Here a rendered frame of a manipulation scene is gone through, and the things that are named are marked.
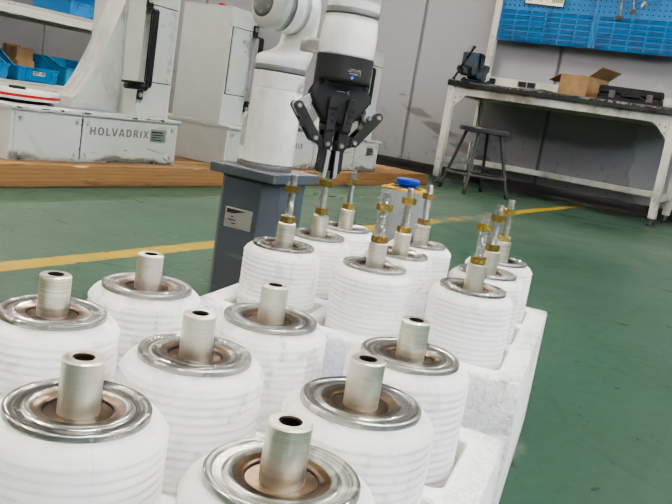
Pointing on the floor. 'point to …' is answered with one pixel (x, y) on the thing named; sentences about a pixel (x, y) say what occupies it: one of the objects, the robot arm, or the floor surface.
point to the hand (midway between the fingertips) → (328, 163)
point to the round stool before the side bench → (482, 161)
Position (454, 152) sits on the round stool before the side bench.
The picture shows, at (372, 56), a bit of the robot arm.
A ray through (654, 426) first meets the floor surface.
